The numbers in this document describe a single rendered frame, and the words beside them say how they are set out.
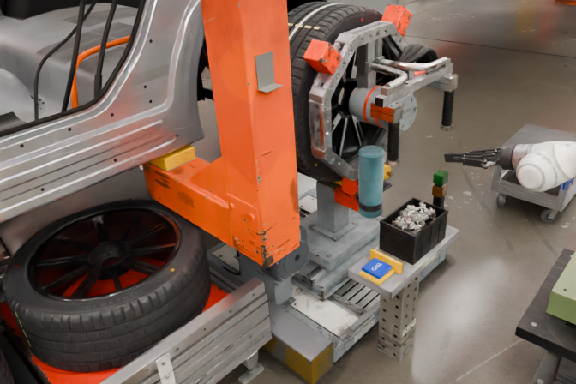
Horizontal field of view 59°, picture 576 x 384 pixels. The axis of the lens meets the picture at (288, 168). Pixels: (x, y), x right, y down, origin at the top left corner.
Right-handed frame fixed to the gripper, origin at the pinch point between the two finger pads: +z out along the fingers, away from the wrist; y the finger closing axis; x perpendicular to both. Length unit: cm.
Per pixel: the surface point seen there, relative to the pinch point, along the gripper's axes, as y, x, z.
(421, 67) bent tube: 0.9, -32.9, 5.8
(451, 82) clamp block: -9.0, -24.2, 1.3
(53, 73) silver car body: 62, -62, 134
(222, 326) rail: 80, 25, 47
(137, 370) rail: 110, 19, 48
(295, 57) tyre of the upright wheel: 27, -47, 36
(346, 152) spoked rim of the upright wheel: 2.1, -2.8, 44.2
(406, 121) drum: 5.3, -15.7, 12.6
